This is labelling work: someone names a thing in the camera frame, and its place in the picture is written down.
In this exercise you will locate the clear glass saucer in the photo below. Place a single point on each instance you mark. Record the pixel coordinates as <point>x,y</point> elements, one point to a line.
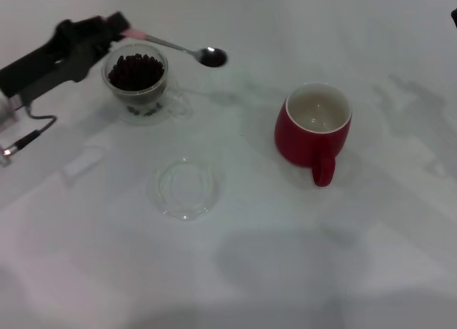
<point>189,190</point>

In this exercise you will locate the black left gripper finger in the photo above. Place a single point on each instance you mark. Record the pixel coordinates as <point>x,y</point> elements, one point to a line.
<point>119,26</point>

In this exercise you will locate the coffee beans pile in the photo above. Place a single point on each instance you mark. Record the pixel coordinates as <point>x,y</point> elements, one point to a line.
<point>136,72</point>

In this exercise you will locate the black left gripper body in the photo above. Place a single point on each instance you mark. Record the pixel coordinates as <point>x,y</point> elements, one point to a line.
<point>71,54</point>

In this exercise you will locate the red ceramic mug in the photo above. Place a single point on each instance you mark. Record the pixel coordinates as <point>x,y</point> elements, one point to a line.
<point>300,143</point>

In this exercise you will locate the double-wall glass cup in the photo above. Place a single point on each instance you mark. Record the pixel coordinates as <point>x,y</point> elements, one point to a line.
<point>168,97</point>

